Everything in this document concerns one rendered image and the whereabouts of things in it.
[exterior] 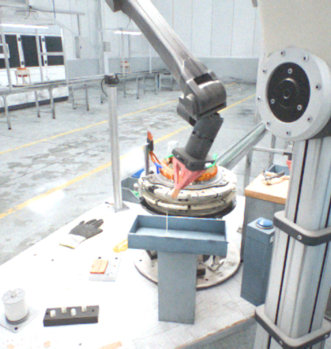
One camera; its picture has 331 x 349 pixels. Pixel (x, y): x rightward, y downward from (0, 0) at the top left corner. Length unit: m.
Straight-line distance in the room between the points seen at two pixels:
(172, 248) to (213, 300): 0.30
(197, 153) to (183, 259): 0.28
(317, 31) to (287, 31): 0.05
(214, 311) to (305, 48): 0.76
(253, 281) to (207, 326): 0.19
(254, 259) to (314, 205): 0.39
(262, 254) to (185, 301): 0.25
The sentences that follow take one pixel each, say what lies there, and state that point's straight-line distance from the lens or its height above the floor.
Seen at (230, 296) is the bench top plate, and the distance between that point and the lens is 1.12.
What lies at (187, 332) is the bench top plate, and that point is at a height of 0.78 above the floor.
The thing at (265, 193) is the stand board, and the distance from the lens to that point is 1.12.
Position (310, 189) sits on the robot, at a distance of 0.67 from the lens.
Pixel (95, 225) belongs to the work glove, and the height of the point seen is 0.80.
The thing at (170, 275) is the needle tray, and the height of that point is 0.94.
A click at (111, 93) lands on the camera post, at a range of 1.45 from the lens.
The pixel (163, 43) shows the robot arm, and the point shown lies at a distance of 0.80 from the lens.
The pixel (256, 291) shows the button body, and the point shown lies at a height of 0.83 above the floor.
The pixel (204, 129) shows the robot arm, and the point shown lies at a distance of 0.76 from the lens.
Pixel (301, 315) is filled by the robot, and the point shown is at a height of 0.98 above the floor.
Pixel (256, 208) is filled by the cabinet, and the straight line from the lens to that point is 1.15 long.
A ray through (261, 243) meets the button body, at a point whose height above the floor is 1.00.
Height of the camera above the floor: 1.50
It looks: 21 degrees down
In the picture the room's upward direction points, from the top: straight up
